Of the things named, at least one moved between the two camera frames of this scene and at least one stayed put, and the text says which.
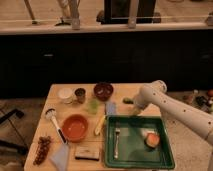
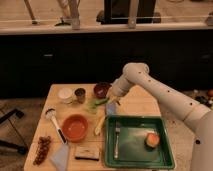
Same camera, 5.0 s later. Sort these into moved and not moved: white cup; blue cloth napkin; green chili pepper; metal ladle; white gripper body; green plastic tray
Moved: green chili pepper; white gripper body
Not moved: metal ladle; white cup; green plastic tray; blue cloth napkin
